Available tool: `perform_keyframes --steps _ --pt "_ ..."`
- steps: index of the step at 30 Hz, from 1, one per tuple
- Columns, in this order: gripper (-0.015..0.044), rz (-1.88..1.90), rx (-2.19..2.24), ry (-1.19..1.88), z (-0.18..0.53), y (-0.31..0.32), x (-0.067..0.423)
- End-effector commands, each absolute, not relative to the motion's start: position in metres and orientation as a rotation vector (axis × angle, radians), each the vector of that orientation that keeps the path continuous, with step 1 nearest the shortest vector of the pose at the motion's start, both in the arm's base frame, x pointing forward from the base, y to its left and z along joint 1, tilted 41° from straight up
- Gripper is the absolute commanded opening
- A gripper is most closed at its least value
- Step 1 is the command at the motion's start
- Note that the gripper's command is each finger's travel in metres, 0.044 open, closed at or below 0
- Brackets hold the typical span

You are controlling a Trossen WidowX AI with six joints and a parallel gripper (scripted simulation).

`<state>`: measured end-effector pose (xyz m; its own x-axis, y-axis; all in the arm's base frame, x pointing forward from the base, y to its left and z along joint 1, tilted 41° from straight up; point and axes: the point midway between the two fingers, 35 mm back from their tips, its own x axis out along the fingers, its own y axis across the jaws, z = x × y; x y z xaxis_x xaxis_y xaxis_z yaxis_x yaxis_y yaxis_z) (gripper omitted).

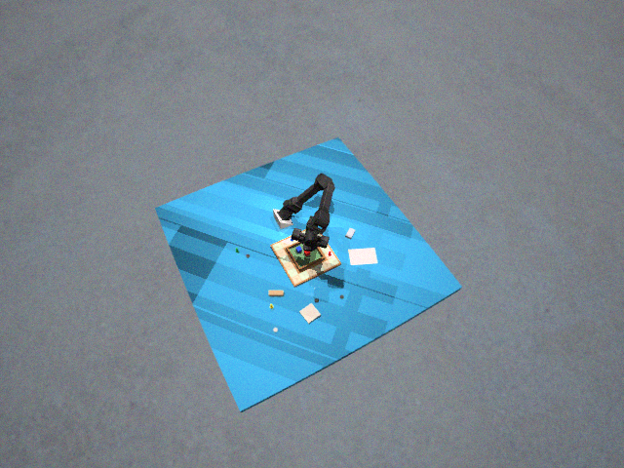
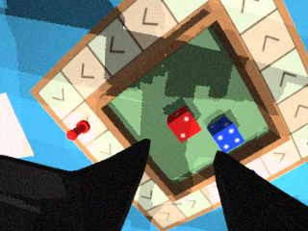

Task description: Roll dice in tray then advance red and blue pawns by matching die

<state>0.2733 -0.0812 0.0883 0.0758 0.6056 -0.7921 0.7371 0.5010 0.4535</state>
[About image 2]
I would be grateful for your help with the blue die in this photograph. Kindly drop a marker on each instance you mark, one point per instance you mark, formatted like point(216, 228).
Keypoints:
point(225, 134)

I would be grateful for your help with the red pawn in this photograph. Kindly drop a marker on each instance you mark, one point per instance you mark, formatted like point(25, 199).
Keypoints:
point(82, 127)

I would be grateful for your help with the square board game track with arrows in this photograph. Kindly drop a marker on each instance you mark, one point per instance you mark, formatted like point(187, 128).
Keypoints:
point(149, 53)

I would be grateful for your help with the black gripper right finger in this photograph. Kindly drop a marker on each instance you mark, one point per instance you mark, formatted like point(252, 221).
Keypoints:
point(251, 203)

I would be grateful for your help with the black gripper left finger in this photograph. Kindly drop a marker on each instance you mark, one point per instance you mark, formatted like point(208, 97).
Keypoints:
point(94, 198)

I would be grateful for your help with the red die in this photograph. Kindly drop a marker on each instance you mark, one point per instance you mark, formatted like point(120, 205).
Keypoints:
point(183, 124)

